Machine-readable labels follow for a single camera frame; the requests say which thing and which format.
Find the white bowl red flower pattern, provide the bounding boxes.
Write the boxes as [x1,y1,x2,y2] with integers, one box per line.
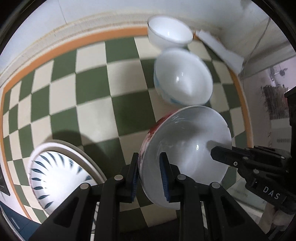
[138,105,232,210]

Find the white plate blue leaf pattern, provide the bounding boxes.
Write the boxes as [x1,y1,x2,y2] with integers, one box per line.
[27,139,108,235]

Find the white bowl blue dots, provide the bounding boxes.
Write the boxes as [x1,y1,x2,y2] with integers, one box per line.
[153,48,213,106]

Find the plain white bowl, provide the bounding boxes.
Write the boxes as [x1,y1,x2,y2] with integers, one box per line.
[147,15,194,50]

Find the white folded cloth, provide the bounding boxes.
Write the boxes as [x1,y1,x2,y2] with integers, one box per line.
[195,30,244,75]

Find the green white checkered table mat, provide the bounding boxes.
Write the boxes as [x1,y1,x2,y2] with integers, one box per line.
[0,26,254,230]

